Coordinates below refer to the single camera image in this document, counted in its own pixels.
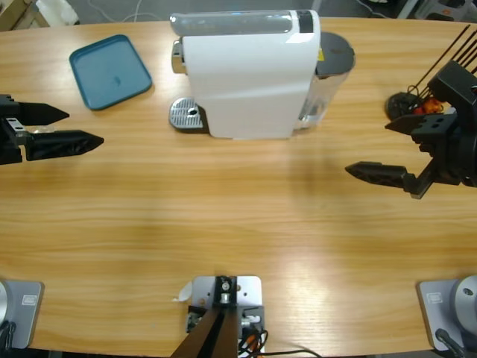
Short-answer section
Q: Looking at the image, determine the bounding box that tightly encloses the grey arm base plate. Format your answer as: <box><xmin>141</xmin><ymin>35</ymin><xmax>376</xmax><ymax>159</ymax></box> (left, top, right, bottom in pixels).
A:
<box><xmin>0</xmin><ymin>280</ymin><xmax>45</xmax><ymax>350</ymax></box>
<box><xmin>416</xmin><ymin>279</ymin><xmax>477</xmax><ymax>352</ymax></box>

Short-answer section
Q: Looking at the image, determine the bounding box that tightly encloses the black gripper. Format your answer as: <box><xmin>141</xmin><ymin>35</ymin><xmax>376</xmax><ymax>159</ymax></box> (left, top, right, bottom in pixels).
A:
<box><xmin>0</xmin><ymin>94</ymin><xmax>105</xmax><ymax>167</ymax></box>
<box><xmin>344</xmin><ymin>106</ymin><xmax>477</xmax><ymax>201</ymax></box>

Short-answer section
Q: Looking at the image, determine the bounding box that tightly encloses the orange coffee capsule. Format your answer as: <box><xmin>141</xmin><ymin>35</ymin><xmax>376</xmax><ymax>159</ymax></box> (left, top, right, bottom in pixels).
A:
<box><xmin>424</xmin><ymin>97</ymin><xmax>445</xmax><ymax>114</ymax></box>

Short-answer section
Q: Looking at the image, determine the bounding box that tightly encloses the white furniture leg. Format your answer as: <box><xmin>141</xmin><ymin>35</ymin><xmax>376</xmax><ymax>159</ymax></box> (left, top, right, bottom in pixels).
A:
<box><xmin>395</xmin><ymin>0</ymin><xmax>420</xmax><ymax>19</ymax></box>

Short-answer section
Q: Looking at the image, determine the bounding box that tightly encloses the clear water tank black lid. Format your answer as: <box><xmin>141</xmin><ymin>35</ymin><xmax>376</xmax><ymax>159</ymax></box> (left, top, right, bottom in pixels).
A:
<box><xmin>294</xmin><ymin>31</ymin><xmax>357</xmax><ymax>131</ymax></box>

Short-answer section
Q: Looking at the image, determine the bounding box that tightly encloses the orange and black wire bundle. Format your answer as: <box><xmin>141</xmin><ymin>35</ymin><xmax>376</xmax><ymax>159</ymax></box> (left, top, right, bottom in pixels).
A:
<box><xmin>237</xmin><ymin>327</ymin><xmax>269</xmax><ymax>358</ymax></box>

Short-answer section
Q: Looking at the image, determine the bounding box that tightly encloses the grey device orange button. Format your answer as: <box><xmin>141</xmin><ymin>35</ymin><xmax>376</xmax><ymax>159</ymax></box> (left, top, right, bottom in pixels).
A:
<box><xmin>415</xmin><ymin>0</ymin><xmax>473</xmax><ymax>22</ymax></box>

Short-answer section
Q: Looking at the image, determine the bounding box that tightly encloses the white tape piece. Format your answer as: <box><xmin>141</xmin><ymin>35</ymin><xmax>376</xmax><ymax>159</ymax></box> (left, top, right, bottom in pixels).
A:
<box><xmin>171</xmin><ymin>281</ymin><xmax>194</xmax><ymax>303</ymax></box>

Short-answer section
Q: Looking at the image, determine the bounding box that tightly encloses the white capsule coffee machine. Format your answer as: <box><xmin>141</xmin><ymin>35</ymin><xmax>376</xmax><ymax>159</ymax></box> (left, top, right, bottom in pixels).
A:
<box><xmin>170</xmin><ymin>9</ymin><xmax>322</xmax><ymax>142</ymax></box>

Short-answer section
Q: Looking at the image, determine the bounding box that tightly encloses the black base power cable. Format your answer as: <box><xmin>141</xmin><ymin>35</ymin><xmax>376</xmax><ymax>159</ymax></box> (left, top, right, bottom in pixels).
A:
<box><xmin>435</xmin><ymin>327</ymin><xmax>467</xmax><ymax>358</ymax></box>
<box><xmin>0</xmin><ymin>320</ymin><xmax>18</xmax><ymax>351</ymax></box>

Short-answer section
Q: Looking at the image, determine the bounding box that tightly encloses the brown cardboard box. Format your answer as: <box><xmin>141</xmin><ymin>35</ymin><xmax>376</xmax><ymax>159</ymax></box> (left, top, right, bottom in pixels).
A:
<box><xmin>0</xmin><ymin>0</ymin><xmax>34</xmax><ymax>31</ymax></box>

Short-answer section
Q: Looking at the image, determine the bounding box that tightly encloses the white floor cable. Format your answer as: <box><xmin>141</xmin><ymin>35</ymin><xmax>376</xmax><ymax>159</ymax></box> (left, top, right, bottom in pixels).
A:
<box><xmin>88</xmin><ymin>0</ymin><xmax>162</xmax><ymax>24</ymax></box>

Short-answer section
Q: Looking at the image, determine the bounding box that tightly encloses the white mounting block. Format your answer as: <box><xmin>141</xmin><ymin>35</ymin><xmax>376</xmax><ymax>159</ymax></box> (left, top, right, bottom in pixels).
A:
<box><xmin>190</xmin><ymin>274</ymin><xmax>266</xmax><ymax>354</ymax></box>

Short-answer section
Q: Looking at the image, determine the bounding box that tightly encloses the metal grate drip tray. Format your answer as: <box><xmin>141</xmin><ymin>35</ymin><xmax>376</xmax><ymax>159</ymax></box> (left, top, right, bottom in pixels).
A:
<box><xmin>168</xmin><ymin>97</ymin><xmax>210</xmax><ymax>134</ymax></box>

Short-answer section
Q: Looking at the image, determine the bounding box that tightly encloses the teal plastic tray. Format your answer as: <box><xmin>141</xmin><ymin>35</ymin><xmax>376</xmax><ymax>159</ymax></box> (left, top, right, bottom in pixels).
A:
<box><xmin>69</xmin><ymin>34</ymin><xmax>154</xmax><ymax>112</ymax></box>

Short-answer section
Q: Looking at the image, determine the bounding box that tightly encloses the grey coffee machine lever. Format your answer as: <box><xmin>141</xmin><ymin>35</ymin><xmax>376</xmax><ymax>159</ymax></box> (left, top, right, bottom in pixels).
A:
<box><xmin>169</xmin><ymin>10</ymin><xmax>299</xmax><ymax>37</ymax></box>

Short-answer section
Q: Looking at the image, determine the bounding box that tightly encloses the thin black cable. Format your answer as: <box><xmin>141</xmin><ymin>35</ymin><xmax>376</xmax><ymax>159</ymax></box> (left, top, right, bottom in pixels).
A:
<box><xmin>260</xmin><ymin>348</ymin><xmax>322</xmax><ymax>358</ymax></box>

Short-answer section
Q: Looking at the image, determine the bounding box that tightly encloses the dark camera post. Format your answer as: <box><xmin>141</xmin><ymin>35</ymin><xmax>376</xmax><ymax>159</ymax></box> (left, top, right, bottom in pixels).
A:
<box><xmin>171</xmin><ymin>275</ymin><xmax>239</xmax><ymax>358</ymax></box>

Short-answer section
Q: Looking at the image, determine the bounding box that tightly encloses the black capsule holder with rods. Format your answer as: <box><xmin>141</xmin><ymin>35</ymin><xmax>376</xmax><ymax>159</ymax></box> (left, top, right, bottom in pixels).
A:
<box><xmin>385</xmin><ymin>24</ymin><xmax>477</xmax><ymax>122</ymax></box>

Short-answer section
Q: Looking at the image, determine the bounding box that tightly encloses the white foam block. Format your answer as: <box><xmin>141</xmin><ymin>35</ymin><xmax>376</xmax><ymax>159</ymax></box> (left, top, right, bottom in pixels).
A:
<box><xmin>36</xmin><ymin>0</ymin><xmax>80</xmax><ymax>25</ymax></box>

